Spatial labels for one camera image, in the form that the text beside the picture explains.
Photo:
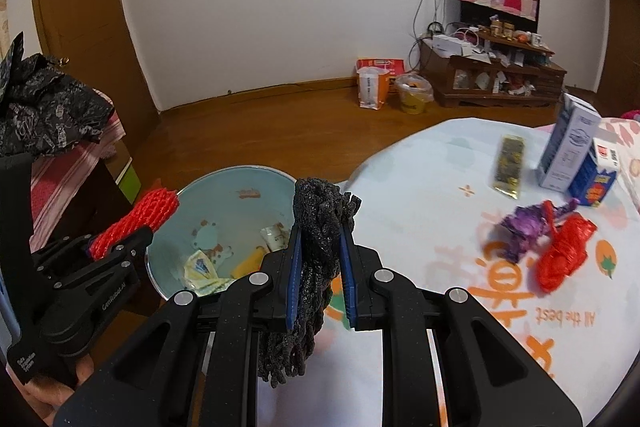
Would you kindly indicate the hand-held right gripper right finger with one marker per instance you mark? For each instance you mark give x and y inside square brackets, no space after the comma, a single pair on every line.
[347,277]

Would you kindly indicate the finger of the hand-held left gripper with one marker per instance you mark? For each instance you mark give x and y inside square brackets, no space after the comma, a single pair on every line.
[65,254]
[132,244]

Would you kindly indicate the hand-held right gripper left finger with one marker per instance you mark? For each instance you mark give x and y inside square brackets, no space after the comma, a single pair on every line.
[295,277]

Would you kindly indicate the red foam net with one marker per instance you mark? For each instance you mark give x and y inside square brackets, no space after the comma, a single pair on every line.
[150,212]

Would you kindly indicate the yellow stick packet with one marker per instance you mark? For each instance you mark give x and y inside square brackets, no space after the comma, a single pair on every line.
[247,263]

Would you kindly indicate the black foam net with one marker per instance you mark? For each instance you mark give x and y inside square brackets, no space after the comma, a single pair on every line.
[320,217]

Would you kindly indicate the pale printed wrapper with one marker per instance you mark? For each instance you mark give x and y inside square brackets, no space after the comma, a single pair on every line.
[200,269]

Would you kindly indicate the light blue trash bin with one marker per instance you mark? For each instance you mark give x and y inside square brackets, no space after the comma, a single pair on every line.
[225,192]

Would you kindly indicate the person's left hand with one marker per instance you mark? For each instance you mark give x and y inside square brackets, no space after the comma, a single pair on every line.
[50,402]

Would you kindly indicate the small white packet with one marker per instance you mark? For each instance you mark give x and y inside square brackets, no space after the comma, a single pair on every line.
[274,238]

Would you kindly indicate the pink striped cloth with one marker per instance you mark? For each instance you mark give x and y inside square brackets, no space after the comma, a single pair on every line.
[55,182]

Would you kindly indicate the white printed tablecloth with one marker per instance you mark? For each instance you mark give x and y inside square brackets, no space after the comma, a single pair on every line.
[425,217]

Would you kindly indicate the black printed cloth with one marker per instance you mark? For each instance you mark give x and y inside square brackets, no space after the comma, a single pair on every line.
[45,107]

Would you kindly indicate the purple crumpled wrapper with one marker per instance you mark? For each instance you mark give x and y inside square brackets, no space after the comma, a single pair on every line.
[522,227]

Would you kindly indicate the white orange paper bag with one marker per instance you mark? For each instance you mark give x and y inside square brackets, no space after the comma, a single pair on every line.
[372,89]

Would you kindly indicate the yellow bucket in plastic bag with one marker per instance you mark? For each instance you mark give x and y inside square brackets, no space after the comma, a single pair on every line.
[414,99]

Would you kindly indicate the gold foil wrapper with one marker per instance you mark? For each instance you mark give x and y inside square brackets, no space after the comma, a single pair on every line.
[509,167]

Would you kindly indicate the wooden television cabinet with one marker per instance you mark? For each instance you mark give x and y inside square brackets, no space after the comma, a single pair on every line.
[450,94]

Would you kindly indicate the red plastic bag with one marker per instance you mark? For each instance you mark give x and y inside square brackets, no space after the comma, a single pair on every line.
[565,252]

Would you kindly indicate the brown wooden door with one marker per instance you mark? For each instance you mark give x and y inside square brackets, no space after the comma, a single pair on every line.
[85,7]

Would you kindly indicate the grey-white tall carton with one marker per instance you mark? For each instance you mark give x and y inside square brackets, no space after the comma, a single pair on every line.
[565,147]

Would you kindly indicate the white device box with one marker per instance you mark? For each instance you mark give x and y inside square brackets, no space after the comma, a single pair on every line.
[452,44]

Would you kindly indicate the blue white milk carton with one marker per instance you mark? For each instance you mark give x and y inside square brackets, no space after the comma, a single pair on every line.
[595,187]

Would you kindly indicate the black television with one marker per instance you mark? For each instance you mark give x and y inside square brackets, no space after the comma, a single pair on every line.
[472,12]

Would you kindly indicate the pink heart print blanket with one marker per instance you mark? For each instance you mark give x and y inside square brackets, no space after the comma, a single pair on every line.
[627,142]

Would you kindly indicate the brown wooden wardrobe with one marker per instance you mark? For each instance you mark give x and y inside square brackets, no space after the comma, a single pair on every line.
[620,32]

